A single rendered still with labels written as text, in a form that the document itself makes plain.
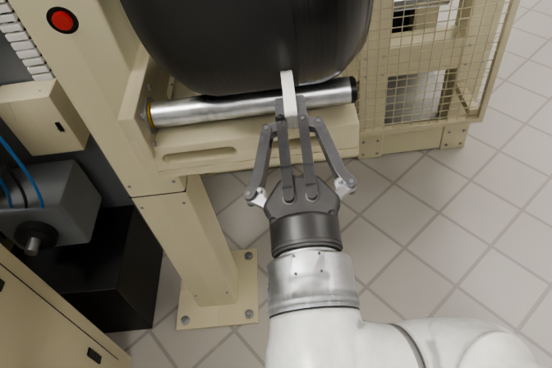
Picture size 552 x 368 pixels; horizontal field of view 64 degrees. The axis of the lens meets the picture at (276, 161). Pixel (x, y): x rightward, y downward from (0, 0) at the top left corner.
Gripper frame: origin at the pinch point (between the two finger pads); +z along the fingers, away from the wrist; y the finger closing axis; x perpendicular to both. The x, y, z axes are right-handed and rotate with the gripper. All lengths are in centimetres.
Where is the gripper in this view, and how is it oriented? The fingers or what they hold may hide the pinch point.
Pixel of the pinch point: (289, 98)
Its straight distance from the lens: 55.9
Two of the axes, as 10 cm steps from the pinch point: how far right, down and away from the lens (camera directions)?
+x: 1.2, 4.5, 8.8
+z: -0.8, -8.8, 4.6
